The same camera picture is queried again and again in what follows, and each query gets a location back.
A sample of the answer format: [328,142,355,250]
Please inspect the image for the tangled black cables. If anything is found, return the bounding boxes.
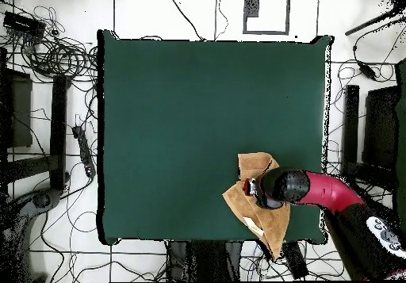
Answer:
[240,240,350,281]
[0,0,99,86]

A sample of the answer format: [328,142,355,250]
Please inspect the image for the black power strip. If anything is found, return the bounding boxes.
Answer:
[71,124,97,178]

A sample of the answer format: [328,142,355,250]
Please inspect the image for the black flat panel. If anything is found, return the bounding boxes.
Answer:
[0,68,33,149]
[362,85,401,170]

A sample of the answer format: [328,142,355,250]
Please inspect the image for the black stand bar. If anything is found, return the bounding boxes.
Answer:
[343,84,360,170]
[5,74,71,191]

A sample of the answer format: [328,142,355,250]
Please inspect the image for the dark green table cloth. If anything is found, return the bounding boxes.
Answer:
[97,29,334,246]

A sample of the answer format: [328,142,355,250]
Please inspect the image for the black box device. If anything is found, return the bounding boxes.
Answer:
[2,10,48,39]

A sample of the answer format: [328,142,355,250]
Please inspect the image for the black tripod leg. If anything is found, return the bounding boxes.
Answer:
[344,0,406,37]

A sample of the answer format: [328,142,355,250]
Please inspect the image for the gray square frame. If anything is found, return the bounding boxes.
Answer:
[243,0,292,36]

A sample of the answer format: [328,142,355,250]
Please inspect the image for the yellow-orange terry towel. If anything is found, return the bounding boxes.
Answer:
[221,151,292,261]

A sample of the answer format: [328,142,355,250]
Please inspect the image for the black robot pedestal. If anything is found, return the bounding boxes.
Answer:
[166,240,243,282]

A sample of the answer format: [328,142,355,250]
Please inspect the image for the small gray square plate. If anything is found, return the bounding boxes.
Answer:
[245,0,261,18]

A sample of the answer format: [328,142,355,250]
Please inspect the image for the gray chair base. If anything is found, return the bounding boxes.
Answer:
[0,187,62,282]

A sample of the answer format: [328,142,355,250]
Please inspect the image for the black power adapter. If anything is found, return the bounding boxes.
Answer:
[357,61,379,82]

